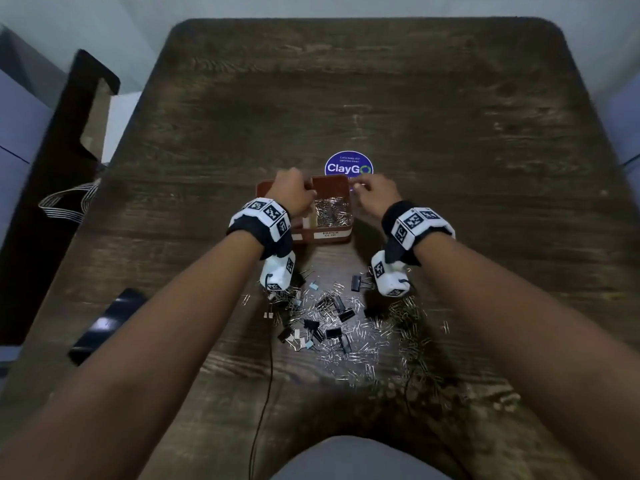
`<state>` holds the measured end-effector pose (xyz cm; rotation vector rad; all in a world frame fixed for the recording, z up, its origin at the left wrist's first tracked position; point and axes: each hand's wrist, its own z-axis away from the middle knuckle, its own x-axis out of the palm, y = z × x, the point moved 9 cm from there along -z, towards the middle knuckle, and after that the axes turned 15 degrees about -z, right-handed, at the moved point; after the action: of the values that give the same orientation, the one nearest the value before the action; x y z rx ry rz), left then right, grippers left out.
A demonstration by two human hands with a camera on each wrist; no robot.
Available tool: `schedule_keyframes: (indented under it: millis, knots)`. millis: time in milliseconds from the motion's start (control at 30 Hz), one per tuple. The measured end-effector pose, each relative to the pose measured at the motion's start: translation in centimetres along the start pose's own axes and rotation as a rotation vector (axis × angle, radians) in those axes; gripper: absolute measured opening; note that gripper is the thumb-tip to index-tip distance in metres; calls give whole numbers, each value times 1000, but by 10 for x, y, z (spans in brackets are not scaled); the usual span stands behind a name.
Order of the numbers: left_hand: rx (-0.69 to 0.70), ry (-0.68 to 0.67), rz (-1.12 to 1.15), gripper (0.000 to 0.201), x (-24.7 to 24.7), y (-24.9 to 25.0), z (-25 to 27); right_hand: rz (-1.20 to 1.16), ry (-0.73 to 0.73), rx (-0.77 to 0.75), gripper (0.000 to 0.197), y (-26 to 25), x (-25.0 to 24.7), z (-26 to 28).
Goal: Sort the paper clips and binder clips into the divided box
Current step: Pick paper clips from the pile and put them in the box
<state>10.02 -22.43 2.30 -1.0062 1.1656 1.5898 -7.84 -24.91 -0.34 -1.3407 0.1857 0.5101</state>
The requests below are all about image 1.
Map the right wrist marker band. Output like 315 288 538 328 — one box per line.
381 200 456 266

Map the person's left hand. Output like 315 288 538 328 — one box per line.
264 168 318 219

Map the round blue sticker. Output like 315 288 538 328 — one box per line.
324 150 375 178

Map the wrist marker band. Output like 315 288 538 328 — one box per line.
226 197 294 259
381 200 456 266

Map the person's right forearm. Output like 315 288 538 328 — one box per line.
414 233 640 480

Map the person's grey clothing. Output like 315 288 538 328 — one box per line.
270 435 452 480

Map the heap of boxed paper clips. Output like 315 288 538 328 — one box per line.
314 197 352 228

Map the person's left forearm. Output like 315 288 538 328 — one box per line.
0 230 265 480

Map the thin black cable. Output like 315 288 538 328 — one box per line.
248 333 275 480

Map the brown compartment box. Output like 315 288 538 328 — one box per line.
255 174 355 245

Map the person's right hand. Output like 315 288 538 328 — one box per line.
349 173 404 221

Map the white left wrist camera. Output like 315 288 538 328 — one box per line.
259 252 297 292

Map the scattered pile of silver paper clips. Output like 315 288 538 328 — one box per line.
240 280 451 388

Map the black phone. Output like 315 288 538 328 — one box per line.
68 288 149 366

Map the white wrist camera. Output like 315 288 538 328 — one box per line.
370 250 412 298
259 252 297 292

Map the group of black binder clips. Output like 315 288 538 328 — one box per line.
264 274 376 355

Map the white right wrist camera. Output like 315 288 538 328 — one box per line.
370 250 412 298

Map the black chair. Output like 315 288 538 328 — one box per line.
0 49 121 346

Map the left wrist marker band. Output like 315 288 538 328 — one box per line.
226 197 294 259

